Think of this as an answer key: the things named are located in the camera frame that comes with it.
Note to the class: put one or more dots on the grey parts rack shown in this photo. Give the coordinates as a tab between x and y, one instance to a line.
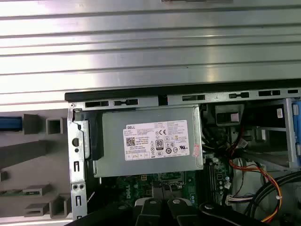
14	150

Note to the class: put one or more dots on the metal socket cover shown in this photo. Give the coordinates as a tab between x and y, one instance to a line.
171	187

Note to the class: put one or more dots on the blue plastic drive latch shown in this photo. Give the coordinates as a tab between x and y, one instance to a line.
296	113

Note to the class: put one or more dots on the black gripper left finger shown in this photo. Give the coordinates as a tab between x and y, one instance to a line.
150	214

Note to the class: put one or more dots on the black PC case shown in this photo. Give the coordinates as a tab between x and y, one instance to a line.
117	96

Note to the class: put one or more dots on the grey optical drive cage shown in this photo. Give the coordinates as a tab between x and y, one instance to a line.
288	141

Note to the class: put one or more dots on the black RAM slot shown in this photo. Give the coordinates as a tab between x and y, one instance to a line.
207	183
215	183

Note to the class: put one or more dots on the green motherboard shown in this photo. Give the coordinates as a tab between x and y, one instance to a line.
131	186

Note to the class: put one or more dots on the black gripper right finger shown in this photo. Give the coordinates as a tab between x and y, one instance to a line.
181	214

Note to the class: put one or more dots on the grey power supply unit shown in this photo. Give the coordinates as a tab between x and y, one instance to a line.
113	164

